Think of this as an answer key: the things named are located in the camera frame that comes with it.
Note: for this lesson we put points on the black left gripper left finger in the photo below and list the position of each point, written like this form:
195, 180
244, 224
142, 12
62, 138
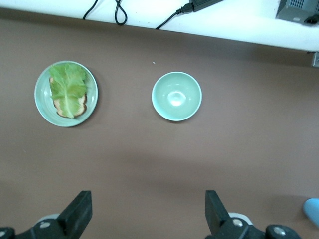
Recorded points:
74, 216

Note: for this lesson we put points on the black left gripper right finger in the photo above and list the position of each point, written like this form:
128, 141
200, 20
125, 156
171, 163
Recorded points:
216, 219

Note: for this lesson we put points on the light blue plastic cup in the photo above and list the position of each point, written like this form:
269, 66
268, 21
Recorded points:
312, 211

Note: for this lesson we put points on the brown bread slice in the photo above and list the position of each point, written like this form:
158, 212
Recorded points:
83, 107

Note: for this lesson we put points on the pale green plate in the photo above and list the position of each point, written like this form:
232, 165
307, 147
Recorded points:
42, 99

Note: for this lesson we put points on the green lettuce leaf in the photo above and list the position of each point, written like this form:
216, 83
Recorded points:
66, 89

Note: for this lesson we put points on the pale green bowl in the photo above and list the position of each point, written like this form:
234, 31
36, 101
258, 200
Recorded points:
177, 97

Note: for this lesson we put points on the black power brick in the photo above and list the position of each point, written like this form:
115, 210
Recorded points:
204, 3

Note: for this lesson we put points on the grey electronics box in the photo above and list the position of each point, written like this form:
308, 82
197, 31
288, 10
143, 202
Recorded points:
291, 10

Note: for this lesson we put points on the silver metal bracket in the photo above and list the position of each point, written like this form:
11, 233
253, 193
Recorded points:
316, 58

